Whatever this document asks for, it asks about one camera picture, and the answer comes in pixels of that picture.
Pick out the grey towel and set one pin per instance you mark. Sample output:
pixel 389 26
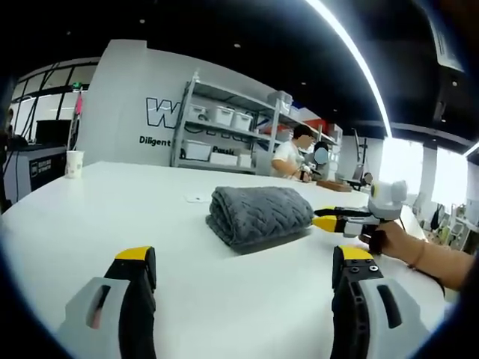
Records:
pixel 258 215

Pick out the person's right hand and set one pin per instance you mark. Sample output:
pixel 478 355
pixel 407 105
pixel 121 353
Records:
pixel 393 241

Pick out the brown wooden tray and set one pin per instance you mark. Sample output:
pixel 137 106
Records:
pixel 335 186

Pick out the black floor stand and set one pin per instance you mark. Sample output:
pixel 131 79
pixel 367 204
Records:
pixel 361 157

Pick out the grey metal shelf rack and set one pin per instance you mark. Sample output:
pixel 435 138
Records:
pixel 262 108

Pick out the long ceiling light strip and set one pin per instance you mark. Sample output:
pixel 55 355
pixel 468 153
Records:
pixel 359 63

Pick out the small white card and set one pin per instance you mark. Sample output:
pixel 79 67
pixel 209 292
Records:
pixel 196 197

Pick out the white paper cup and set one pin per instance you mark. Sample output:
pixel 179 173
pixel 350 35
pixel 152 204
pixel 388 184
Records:
pixel 75 165

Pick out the grey counter cabinet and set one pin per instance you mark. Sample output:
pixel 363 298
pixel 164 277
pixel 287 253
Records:
pixel 37 168

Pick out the group of white storage bins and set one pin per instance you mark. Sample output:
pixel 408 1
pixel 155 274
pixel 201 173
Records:
pixel 224 116

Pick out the black monitor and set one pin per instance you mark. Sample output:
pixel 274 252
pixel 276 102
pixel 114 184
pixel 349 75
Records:
pixel 52 131

